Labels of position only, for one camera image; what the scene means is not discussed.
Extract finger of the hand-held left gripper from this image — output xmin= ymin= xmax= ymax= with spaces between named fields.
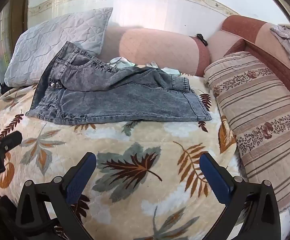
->
xmin=0 ymin=131 xmax=23 ymax=156

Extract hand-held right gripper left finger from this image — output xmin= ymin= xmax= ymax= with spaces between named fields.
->
xmin=15 ymin=152 xmax=97 ymax=240

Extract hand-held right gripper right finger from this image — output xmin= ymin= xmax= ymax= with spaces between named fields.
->
xmin=199 ymin=152 xmax=282 ymax=240

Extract grey denim pants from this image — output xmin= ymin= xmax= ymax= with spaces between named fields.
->
xmin=25 ymin=41 xmax=212 ymax=125

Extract leaf print blanket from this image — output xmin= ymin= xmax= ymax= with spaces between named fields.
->
xmin=0 ymin=72 xmax=238 ymax=240

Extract striped floral pillow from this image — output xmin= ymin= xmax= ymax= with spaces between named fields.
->
xmin=204 ymin=51 xmax=290 ymax=213

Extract grey quilted pillow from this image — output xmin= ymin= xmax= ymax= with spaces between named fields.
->
xmin=4 ymin=7 xmax=113 ymax=88

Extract black hair clip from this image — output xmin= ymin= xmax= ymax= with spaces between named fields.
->
xmin=196 ymin=33 xmax=208 ymax=47

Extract grey crumpled cloth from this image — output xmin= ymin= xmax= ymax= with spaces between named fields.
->
xmin=270 ymin=24 xmax=290 ymax=62

